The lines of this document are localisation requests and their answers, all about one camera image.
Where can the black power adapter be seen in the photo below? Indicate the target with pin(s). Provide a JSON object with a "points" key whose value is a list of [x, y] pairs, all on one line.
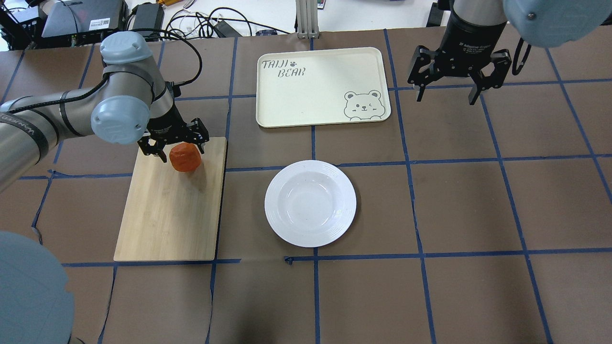
{"points": [[147, 15]]}

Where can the bamboo cutting board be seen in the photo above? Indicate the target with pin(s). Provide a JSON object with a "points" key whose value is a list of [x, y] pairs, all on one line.
{"points": [[170, 215]]}

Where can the orange fruit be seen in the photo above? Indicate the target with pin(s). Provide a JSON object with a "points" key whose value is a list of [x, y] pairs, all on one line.
{"points": [[185, 157]]}

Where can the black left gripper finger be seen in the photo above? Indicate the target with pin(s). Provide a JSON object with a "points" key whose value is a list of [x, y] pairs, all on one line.
{"points": [[198, 134], [149, 146]]}

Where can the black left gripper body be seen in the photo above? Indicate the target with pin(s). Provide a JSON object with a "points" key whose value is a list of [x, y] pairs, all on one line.
{"points": [[166, 128]]}

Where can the cream bear tray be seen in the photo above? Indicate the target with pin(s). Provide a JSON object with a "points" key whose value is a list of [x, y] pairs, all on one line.
{"points": [[321, 87]]}

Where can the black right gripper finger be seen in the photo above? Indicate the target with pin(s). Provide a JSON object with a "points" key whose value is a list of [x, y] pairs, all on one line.
{"points": [[501, 61], [422, 70]]}

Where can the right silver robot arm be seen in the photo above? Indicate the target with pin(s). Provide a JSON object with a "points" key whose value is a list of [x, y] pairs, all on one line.
{"points": [[541, 23]]}

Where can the aluminium frame post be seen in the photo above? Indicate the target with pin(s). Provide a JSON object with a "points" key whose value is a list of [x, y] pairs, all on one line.
{"points": [[307, 19]]}

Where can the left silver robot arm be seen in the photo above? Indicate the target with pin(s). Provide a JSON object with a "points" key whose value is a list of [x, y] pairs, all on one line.
{"points": [[132, 103]]}

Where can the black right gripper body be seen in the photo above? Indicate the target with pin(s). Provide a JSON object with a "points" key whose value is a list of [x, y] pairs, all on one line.
{"points": [[464, 48]]}

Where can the white round plate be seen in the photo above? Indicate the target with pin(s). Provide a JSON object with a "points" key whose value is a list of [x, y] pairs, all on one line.
{"points": [[310, 203]]}

